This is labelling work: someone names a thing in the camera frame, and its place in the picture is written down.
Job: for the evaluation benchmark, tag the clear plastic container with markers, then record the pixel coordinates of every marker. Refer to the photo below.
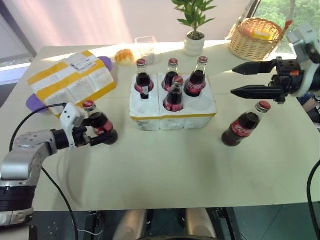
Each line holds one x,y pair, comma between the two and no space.
145,46

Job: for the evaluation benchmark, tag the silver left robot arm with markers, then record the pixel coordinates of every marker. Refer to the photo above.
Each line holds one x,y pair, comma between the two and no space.
22,160

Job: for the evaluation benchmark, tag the glass cola bottle red cap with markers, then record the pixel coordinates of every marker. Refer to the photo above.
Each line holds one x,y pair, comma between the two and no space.
196,83
242,128
174,98
101,122
170,75
144,81

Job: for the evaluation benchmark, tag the white foam crate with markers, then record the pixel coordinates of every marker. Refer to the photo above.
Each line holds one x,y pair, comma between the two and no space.
172,120

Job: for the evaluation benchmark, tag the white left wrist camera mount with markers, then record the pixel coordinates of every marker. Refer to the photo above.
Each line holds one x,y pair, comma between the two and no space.
70,115

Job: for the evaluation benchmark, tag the yellow item in basket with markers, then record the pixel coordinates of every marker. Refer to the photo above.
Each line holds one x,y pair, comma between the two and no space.
261,34

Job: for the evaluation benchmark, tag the rounded beige shape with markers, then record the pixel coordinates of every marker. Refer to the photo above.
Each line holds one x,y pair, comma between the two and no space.
200,223
131,225

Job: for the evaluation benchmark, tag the green plant in white pot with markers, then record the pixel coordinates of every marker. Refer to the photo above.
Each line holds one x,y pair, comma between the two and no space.
194,42

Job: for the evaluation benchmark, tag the white box with yellow tape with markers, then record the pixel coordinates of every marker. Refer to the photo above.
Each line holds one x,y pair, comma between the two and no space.
72,82

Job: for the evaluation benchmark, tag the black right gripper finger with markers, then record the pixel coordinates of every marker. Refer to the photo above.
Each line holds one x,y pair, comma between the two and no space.
255,68
257,92

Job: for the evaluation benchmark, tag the orange bread bun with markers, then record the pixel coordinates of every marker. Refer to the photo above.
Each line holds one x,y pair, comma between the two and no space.
124,57

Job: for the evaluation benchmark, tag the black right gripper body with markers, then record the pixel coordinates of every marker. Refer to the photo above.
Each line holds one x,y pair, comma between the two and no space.
287,77

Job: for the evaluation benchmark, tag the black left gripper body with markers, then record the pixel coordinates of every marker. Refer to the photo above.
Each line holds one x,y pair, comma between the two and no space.
80,136

